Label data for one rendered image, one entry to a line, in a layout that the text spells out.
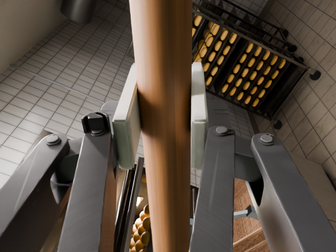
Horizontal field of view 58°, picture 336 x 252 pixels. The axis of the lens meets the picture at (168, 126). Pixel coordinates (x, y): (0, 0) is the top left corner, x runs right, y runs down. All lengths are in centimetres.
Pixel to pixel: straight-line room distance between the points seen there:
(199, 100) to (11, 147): 198
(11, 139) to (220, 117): 204
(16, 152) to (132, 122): 194
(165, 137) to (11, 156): 190
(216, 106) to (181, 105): 2
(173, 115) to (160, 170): 4
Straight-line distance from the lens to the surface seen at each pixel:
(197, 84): 17
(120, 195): 197
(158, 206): 21
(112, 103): 17
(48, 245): 171
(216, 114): 16
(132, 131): 15
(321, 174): 250
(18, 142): 215
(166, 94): 16
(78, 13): 327
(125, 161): 15
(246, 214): 157
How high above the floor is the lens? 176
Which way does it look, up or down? 12 degrees down
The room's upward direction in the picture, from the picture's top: 67 degrees counter-clockwise
